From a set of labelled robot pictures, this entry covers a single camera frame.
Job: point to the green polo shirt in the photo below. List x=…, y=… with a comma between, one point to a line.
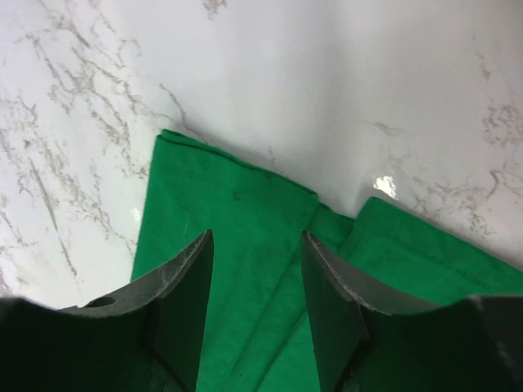
x=257, y=335

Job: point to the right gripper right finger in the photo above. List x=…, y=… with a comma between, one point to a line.
x=337, y=294

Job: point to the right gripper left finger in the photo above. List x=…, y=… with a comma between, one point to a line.
x=167, y=310

